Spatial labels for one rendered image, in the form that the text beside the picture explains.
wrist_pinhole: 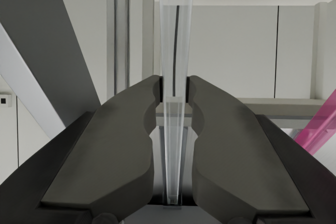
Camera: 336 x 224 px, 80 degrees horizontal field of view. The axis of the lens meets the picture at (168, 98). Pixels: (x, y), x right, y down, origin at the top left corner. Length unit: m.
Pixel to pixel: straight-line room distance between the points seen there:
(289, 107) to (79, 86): 0.54
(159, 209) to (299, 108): 0.47
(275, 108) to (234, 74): 1.36
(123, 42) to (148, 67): 0.15
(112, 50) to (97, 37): 1.61
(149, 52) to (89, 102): 0.38
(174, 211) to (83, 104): 0.18
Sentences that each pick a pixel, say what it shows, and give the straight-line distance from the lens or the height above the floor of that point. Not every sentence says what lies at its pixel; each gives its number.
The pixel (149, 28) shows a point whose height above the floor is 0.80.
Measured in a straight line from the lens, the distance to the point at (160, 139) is 0.18.
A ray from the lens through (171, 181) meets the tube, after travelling 0.23.
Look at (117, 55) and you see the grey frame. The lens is 0.44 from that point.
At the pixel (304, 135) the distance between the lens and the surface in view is 0.19.
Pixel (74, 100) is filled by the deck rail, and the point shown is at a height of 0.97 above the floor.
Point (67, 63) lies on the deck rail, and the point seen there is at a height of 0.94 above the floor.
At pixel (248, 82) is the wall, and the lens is 1.98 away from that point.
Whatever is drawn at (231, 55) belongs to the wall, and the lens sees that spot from 1.95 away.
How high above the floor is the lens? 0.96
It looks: 3 degrees up
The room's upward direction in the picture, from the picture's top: 179 degrees counter-clockwise
